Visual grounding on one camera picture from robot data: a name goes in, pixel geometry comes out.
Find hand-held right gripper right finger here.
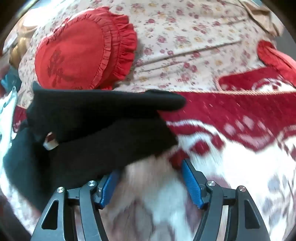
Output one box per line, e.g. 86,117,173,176
181,159,271,241

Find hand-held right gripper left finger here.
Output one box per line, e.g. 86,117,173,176
30,170,121,241

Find black pants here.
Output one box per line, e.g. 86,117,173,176
3,82,186,212

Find red and white plush blanket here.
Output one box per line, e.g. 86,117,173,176
0,67,296,241

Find light blue towel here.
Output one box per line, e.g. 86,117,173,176
0,86,23,163

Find red heart-shaped ruffled pillow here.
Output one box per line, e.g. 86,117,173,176
34,6,138,90

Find beige floral quilt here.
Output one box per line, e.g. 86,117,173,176
17,0,285,109

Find small red ruffled pillow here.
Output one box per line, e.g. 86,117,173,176
257,40,296,81

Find tan cloth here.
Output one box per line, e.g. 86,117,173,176
239,0,286,37

